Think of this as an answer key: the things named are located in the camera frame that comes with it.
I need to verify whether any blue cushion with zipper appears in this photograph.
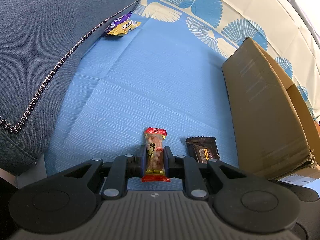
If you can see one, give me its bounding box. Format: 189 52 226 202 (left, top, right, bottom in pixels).
0 0 150 177

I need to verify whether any blue fan-print bed sheet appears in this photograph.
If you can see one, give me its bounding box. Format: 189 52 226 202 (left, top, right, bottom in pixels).
37 0 320 191

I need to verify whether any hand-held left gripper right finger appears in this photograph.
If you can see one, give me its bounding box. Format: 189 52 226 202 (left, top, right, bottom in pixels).
164 146 253 201

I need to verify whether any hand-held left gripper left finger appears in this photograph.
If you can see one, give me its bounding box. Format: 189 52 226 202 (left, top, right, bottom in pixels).
56 146 147 201

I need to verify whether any small red-gold candy packet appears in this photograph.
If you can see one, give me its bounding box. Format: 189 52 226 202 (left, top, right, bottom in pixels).
141 127 172 183

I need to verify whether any dark brown chocolate bar packet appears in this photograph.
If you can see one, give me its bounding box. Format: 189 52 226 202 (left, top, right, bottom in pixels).
185 136 222 165

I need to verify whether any purple snack packet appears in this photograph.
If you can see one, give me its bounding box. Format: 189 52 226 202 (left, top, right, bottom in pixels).
104 12 133 34

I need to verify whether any yellow snack packet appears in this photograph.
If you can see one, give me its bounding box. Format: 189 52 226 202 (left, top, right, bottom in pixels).
107 20 142 37

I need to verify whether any brown cardboard box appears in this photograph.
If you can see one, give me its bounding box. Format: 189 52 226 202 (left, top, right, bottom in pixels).
221 37 320 180

